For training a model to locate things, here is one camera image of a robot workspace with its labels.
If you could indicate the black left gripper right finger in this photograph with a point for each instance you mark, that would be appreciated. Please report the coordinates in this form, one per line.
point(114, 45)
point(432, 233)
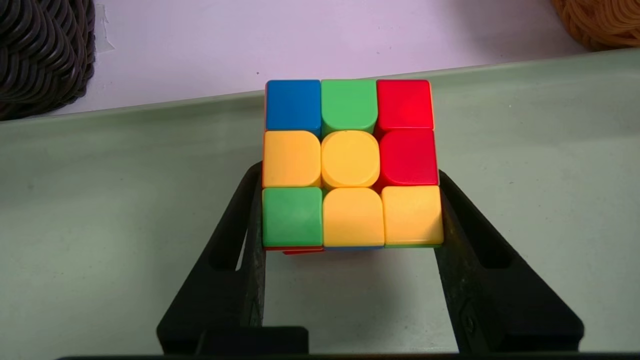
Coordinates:
point(500, 300)

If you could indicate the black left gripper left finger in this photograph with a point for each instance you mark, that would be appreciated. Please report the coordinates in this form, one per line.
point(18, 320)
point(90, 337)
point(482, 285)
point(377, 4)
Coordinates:
point(225, 295)

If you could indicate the multicoloured puzzle cube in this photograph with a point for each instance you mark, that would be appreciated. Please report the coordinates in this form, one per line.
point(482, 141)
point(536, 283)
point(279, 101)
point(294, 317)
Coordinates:
point(350, 165)

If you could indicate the orange wicker basket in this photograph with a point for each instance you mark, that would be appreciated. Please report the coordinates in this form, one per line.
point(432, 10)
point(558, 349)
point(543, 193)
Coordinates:
point(600, 22)

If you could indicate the dark brown wicker basket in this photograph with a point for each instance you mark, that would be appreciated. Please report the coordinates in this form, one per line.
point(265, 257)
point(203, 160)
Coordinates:
point(40, 55)

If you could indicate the green plastic tray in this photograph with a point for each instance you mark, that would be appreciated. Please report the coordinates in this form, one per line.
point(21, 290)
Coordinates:
point(100, 225)

